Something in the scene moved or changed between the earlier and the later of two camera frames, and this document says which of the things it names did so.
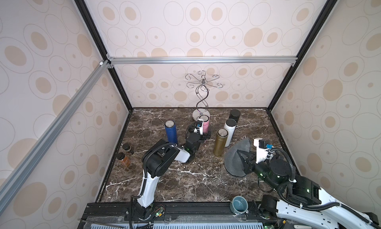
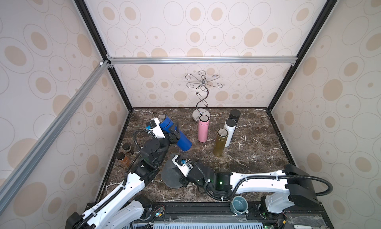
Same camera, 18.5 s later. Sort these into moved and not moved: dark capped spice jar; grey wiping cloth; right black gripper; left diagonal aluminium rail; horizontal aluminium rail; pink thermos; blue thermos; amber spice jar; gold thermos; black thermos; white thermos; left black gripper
Moved: grey wiping cloth; blue thermos; left black gripper; right black gripper
Not moved: amber spice jar; horizontal aluminium rail; pink thermos; dark capped spice jar; left diagonal aluminium rail; black thermos; gold thermos; white thermos
